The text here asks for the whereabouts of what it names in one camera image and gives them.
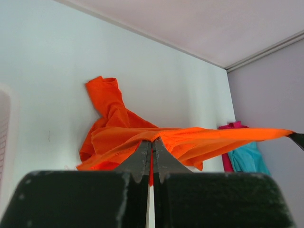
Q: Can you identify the folded teal t-shirt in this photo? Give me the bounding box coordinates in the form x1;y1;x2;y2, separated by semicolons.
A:
228;142;270;175

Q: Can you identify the white plastic basket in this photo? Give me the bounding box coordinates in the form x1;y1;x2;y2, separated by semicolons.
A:
0;83;19;184

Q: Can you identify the orange t-shirt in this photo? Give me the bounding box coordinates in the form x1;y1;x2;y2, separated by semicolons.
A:
77;76;291;171

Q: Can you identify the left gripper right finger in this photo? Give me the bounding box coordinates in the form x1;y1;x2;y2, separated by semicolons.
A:
152;139;296;228

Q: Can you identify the folded crimson t-shirt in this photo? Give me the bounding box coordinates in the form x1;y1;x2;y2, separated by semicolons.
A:
218;120;249;172

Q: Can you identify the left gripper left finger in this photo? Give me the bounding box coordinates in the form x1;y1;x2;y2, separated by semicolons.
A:
0;141;151;228

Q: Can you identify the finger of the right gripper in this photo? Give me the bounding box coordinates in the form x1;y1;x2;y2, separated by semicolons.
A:
288;133;304;150

